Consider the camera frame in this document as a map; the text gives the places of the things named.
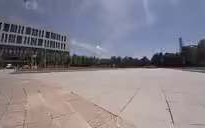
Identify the white and dark building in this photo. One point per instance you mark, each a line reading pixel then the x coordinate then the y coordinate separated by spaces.
pixel 23 41

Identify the pale paved plaza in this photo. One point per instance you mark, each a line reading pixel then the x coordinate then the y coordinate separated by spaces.
pixel 123 86

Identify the white vehicle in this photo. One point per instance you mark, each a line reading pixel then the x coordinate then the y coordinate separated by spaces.
pixel 9 66

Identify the row of trees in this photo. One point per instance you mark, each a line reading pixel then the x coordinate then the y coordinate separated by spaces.
pixel 123 61

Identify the low dark wall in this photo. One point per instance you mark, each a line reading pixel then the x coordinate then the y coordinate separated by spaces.
pixel 90 69

